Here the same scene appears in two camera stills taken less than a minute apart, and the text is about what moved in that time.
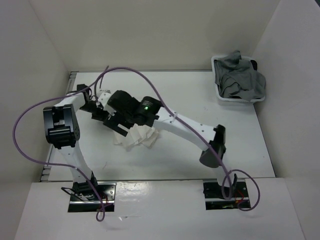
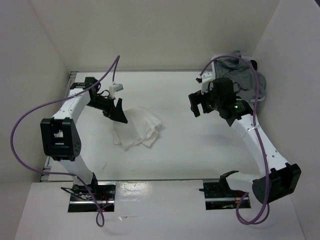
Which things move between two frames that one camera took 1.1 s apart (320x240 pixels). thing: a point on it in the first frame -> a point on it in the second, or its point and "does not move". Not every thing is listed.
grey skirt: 237,77 does not move
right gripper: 113,121 -> 197,98
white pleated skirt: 139,134 does not move
